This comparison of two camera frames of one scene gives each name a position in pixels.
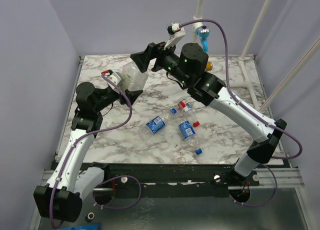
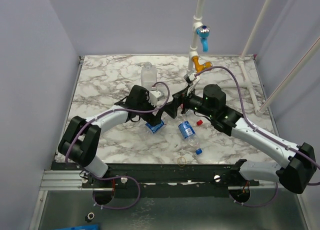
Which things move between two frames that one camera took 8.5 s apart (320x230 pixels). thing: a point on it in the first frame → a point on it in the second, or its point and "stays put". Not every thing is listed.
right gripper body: x=155 y=56 → x=180 y=101
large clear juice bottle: x=135 y=80 → x=148 y=75
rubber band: x=177 y=161 stays put
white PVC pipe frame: x=248 y=84 stays put
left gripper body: x=111 y=97 → x=146 y=116
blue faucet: x=204 y=32 stays put
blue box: x=89 y=227 stays put
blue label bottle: x=187 y=132 stays put
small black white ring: x=90 y=217 stays put
